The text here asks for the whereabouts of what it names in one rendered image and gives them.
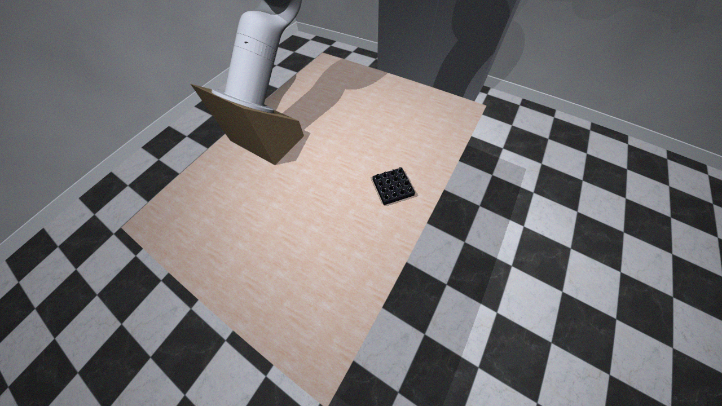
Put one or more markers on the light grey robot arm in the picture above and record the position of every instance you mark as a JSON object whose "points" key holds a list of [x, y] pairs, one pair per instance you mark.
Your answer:
{"points": [[256, 44]]}

